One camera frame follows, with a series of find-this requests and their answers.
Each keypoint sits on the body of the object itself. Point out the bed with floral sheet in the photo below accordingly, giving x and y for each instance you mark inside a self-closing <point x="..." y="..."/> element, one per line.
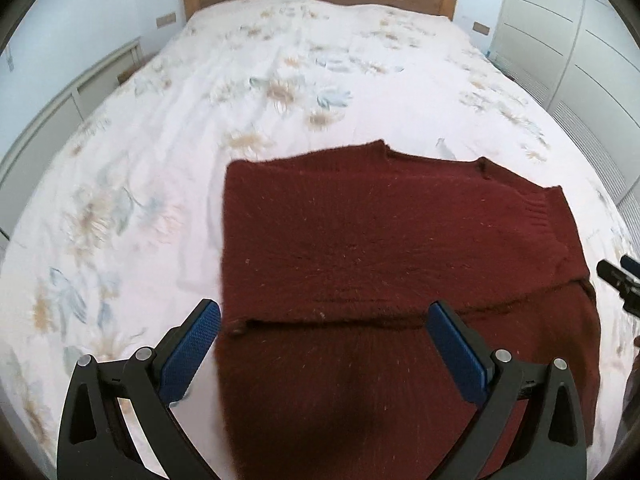
<point x="175" y="160"/>

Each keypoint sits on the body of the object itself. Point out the white wardrobe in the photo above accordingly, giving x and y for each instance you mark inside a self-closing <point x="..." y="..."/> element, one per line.
<point x="580" y="35"/>

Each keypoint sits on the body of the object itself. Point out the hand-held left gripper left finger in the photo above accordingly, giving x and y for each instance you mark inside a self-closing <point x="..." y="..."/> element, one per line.
<point x="192" y="350"/>

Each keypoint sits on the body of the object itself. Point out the brown wall switch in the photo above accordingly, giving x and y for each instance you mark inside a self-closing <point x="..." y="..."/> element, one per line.
<point x="166" y="19"/>
<point x="481" y="27"/>

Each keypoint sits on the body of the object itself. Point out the white low cabinet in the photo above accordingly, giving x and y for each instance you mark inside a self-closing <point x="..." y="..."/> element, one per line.
<point x="55" y="105"/>

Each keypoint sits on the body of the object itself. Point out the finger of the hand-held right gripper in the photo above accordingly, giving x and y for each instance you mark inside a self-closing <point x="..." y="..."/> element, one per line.
<point x="631" y="265"/>
<point x="612" y="272"/>

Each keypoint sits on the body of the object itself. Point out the dark red knitted sweater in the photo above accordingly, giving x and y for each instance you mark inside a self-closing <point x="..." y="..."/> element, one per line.
<point x="375" y="240"/>

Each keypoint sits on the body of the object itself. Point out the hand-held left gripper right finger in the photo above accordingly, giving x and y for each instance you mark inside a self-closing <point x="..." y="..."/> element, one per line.
<point x="457" y="352"/>

